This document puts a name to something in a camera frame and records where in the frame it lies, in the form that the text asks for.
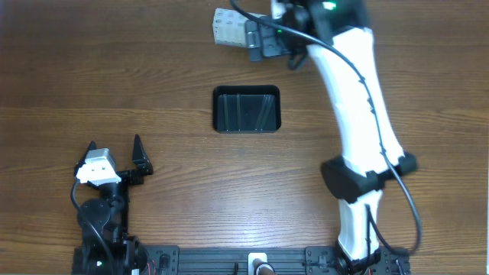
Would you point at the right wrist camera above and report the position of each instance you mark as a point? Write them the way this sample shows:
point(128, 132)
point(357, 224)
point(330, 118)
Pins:
point(277, 9)

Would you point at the mounting rail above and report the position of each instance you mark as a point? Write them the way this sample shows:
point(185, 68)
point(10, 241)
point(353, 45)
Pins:
point(214, 259)

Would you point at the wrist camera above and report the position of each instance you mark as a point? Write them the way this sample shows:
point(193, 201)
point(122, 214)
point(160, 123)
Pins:
point(277, 9)
point(97, 168)

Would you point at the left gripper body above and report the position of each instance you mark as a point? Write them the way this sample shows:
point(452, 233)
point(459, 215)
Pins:
point(133, 177)

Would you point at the black tray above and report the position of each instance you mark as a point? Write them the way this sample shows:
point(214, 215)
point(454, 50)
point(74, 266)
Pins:
point(248, 114)

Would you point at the clear test tube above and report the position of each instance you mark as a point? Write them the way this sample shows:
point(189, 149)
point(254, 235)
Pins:
point(268, 112)
point(225, 112)
point(261, 112)
point(238, 112)

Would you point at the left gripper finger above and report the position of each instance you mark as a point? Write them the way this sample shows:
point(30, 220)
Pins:
point(140, 156)
point(87, 149)

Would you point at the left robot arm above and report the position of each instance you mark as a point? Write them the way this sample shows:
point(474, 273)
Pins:
point(93, 214)

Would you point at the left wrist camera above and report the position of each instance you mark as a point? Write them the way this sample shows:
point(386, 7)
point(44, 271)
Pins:
point(97, 168)

